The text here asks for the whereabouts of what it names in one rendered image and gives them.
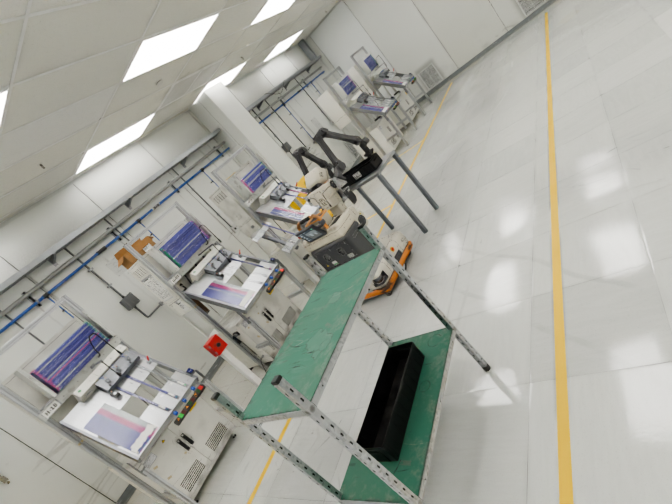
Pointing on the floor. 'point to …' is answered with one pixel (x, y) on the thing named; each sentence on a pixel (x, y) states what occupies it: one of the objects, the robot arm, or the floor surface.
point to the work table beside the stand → (393, 190)
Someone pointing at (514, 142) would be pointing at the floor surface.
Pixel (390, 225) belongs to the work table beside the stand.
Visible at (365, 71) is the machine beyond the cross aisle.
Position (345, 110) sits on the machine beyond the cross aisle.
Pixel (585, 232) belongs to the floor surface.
